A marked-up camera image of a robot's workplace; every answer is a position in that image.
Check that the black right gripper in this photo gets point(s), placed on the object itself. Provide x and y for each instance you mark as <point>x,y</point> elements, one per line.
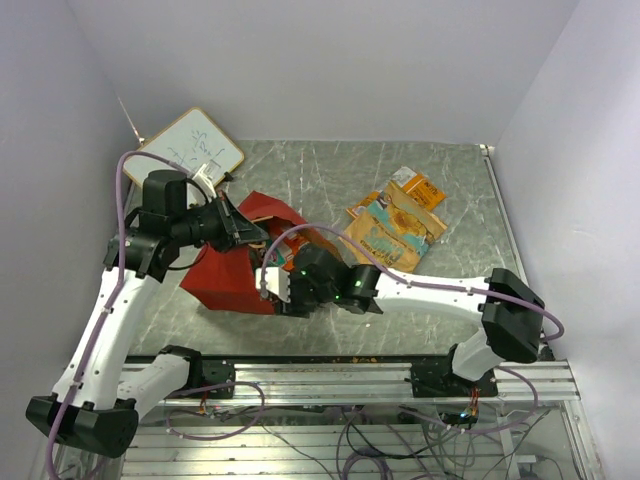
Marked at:
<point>294,308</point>

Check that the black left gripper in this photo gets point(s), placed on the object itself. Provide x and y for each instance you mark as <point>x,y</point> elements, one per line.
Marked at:
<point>235,226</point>

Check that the orange cracker snack pack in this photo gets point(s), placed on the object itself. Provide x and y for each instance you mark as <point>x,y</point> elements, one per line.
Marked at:
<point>284,253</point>

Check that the red paper bag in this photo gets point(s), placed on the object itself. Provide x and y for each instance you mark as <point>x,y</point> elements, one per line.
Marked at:
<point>226,281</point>

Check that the yellow chip bag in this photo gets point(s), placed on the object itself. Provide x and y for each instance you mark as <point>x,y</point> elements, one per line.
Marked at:
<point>395,229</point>

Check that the orange chip bag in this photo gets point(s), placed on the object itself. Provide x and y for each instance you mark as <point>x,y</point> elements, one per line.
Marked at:
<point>418,186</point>

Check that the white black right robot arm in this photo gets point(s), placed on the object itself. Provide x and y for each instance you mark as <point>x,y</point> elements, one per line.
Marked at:
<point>508,313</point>

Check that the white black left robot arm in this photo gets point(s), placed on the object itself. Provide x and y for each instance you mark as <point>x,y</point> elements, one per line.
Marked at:
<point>91,408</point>

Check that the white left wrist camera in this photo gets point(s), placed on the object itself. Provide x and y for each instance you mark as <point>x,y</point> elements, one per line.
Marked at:
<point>207,177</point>

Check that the small whiteboard yellow frame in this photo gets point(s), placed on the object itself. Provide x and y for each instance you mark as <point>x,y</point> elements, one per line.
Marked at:
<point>193,139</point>

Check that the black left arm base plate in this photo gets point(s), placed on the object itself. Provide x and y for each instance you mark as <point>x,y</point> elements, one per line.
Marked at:
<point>210,377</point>

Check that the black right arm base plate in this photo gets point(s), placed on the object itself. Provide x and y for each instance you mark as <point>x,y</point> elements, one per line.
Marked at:
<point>432,377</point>

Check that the aluminium rail frame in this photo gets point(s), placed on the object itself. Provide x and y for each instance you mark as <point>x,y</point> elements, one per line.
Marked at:
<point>301,417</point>

